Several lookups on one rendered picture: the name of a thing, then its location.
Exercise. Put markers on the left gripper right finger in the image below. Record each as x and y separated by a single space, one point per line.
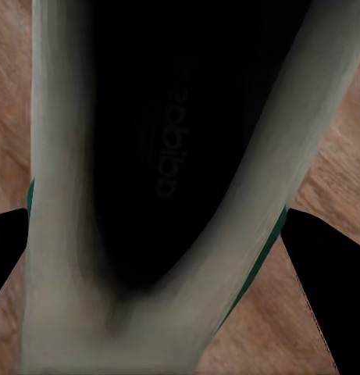
328 266

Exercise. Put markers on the gym shoe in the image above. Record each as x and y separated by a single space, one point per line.
168 139

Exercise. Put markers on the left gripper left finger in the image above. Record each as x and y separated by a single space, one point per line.
13 240

